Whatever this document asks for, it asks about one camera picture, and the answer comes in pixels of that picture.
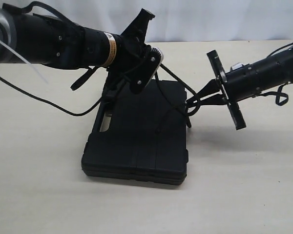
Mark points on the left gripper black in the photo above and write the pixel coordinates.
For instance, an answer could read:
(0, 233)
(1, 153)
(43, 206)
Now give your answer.
(117, 53)

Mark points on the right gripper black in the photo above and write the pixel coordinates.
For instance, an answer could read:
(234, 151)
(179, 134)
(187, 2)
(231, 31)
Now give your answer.
(213, 87)

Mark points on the black plastic tool case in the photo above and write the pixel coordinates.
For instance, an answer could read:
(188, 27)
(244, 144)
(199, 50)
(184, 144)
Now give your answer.
(139, 137)

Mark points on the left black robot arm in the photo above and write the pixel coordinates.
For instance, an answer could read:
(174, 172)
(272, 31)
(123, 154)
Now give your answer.
(39, 34)

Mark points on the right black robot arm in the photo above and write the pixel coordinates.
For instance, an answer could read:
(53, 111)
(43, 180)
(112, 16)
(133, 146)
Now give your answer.
(260, 79)

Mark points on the white curtain backdrop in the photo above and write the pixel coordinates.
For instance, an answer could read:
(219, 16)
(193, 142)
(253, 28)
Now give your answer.
(187, 20)

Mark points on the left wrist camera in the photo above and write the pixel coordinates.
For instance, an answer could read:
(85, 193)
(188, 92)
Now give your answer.
(141, 75)

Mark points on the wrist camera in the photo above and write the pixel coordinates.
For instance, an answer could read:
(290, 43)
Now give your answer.
(236, 66)
(141, 75)

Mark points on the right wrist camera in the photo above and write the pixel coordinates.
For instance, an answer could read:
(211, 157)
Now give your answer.
(236, 66)

